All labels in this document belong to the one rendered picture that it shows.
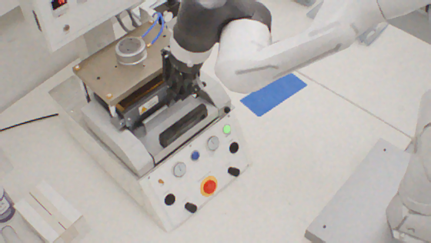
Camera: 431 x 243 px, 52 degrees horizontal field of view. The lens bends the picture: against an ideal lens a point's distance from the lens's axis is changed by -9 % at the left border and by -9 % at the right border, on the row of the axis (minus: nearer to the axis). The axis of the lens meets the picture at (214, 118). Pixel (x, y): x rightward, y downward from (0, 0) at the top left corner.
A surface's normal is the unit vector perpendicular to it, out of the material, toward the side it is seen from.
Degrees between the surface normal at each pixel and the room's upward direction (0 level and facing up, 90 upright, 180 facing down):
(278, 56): 77
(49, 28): 90
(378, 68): 0
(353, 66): 0
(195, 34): 99
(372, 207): 4
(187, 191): 65
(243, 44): 15
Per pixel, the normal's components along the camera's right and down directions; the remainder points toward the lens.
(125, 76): -0.04, -0.66
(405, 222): -0.55, 0.63
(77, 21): 0.70, 0.52
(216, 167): 0.62, 0.19
